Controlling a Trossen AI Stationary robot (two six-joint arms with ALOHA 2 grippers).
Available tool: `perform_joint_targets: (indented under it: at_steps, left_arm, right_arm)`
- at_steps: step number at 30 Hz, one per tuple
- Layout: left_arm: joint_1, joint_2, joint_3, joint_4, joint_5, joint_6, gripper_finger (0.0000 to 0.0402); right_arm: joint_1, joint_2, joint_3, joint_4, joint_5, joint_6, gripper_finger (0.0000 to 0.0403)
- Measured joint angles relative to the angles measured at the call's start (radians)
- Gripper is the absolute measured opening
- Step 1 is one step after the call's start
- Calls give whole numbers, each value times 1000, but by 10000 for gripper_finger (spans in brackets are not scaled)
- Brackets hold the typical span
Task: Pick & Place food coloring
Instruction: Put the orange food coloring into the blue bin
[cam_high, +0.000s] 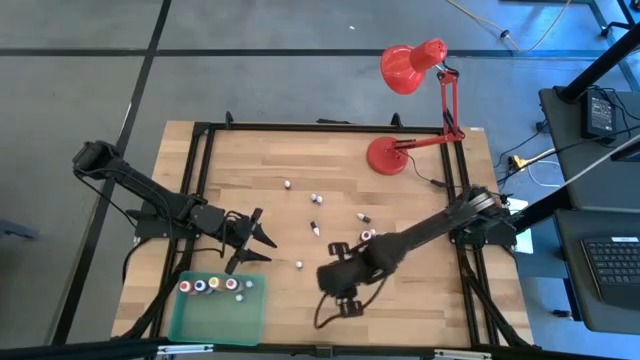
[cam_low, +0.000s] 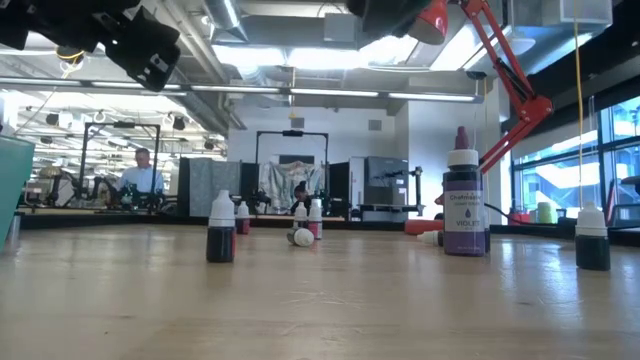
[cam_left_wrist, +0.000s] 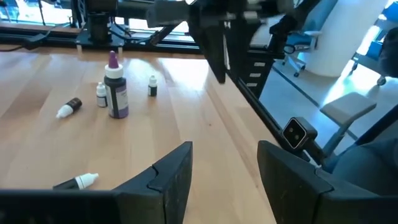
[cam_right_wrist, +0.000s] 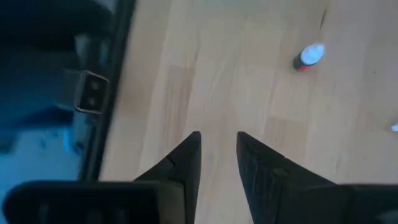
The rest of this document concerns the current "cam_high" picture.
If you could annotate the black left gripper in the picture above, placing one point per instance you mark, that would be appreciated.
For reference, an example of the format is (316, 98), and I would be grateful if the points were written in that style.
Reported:
(237, 230)

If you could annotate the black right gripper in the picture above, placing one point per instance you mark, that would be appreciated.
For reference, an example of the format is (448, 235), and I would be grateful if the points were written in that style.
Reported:
(345, 277)

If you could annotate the yellow food coloring bottle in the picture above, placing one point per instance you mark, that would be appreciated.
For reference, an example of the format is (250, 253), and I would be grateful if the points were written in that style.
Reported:
(214, 283)

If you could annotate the small black food coloring bottle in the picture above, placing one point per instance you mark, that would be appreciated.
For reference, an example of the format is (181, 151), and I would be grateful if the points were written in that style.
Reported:
(363, 217)
(315, 229)

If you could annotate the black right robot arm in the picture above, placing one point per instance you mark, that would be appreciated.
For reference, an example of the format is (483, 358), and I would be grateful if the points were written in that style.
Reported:
(430, 230)

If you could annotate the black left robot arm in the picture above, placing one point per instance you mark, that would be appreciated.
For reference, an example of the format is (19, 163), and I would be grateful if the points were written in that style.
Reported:
(145, 187)

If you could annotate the teal plastic bin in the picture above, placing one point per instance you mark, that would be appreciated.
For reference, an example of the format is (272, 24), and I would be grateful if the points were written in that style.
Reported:
(220, 325)

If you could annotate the red desk lamp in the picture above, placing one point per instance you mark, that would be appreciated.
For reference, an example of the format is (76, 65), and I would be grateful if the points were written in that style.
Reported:
(387, 157)

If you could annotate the black flat bar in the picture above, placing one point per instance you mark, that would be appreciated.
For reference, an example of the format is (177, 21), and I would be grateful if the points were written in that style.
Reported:
(332, 121)

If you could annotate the white paper sheet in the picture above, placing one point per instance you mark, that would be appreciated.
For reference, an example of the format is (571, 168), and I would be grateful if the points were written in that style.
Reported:
(522, 245)

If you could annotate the yellow power plug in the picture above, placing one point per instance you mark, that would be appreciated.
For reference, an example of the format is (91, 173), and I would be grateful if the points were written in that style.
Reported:
(517, 161)

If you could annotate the black slanted bar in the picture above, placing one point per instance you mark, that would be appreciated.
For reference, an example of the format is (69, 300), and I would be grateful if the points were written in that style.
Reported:
(545, 207)

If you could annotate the dark grey desk top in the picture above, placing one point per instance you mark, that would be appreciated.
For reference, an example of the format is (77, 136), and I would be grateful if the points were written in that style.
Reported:
(590, 175)
(570, 280)

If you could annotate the black laptop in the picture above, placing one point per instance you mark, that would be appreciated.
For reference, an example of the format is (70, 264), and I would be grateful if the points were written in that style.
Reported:
(615, 270)

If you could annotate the white rod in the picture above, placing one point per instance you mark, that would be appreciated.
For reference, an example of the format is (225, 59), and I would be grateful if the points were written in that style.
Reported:
(605, 159)

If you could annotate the black power brick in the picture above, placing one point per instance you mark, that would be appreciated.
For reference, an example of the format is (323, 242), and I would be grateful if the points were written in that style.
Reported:
(598, 117)

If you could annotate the black slanted pole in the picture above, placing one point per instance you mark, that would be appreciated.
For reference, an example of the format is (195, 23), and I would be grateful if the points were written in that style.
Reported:
(605, 62)

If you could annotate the black chair base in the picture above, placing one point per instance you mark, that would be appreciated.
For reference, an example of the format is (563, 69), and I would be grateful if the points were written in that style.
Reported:
(620, 25)

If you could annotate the black metal table frame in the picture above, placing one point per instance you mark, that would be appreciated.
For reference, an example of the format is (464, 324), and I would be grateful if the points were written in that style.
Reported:
(300, 128)

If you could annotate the silver aluminium bracket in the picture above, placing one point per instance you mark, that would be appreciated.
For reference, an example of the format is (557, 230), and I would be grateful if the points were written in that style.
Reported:
(185, 349)
(462, 354)

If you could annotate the black frame hook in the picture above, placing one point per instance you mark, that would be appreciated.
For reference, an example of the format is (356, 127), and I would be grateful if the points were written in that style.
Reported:
(396, 121)
(229, 120)

